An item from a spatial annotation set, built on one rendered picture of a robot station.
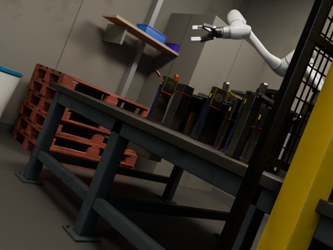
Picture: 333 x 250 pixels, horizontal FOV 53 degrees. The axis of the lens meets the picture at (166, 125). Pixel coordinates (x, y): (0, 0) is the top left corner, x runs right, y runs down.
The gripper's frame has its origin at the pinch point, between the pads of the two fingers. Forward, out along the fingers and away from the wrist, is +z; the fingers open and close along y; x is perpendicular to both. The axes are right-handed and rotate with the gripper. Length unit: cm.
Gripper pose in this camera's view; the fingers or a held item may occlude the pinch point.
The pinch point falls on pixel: (193, 33)
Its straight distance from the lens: 252.0
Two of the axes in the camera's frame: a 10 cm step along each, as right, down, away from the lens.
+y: 0.0, 3.4, 9.4
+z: -10.0, 0.3, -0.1
